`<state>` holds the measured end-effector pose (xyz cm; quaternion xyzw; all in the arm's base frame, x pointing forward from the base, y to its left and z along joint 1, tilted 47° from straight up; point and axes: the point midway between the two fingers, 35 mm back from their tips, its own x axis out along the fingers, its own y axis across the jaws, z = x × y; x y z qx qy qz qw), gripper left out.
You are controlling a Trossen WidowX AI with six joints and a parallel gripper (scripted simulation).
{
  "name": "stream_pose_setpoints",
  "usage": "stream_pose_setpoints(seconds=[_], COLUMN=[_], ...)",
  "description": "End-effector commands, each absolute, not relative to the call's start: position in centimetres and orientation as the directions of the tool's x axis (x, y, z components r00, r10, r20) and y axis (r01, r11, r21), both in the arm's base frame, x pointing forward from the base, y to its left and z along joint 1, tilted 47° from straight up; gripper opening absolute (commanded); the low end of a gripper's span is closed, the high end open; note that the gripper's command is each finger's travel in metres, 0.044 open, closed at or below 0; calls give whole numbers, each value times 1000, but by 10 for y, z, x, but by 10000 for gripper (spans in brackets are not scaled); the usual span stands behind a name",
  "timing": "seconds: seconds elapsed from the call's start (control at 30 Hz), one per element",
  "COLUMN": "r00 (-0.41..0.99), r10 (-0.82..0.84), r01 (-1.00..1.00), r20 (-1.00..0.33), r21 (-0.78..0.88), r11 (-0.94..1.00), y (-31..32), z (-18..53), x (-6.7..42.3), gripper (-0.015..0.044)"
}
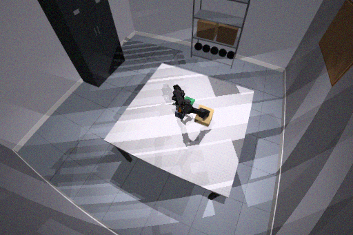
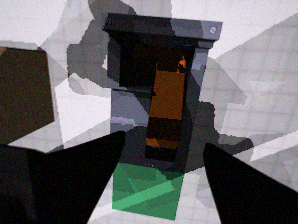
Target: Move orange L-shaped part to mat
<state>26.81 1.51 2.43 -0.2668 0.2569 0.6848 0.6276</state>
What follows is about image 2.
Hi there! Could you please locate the orange l-shaped part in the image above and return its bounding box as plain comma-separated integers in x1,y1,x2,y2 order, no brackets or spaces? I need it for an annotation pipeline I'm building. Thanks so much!
131,44,187,149

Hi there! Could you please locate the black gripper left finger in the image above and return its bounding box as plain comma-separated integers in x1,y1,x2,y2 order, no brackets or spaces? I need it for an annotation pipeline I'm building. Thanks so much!
0,131,126,224

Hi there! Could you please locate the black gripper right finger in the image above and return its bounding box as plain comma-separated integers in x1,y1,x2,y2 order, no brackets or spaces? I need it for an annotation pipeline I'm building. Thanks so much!
203,143,298,224

